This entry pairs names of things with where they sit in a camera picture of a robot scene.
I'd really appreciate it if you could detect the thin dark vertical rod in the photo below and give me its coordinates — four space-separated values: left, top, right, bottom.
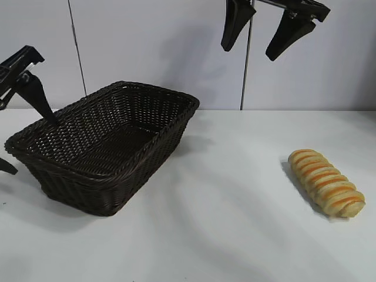
240 8 254 110
68 0 88 95

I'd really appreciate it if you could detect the long striped twisted bread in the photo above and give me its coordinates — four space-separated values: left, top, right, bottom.
287 149 366 219

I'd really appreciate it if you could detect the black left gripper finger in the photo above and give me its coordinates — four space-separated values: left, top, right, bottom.
0 157 18 175

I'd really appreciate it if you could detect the dark brown woven wicker basket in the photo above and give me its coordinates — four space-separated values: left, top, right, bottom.
4 81 200 217

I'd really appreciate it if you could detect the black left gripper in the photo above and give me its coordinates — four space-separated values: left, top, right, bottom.
0 45 57 128

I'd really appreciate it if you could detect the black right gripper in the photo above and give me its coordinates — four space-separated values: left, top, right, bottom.
220 0 331 62

